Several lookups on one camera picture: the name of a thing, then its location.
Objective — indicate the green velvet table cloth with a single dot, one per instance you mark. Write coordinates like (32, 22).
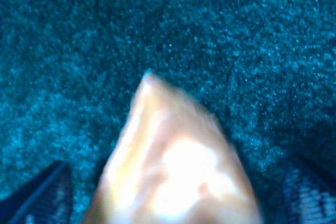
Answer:
(69, 68)

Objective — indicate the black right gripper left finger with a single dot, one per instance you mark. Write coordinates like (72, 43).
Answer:
(46, 198)

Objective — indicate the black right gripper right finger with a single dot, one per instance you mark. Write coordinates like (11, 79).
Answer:
(308, 193)

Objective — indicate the orange waffle slice toy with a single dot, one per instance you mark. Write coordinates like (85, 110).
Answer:
(172, 164)

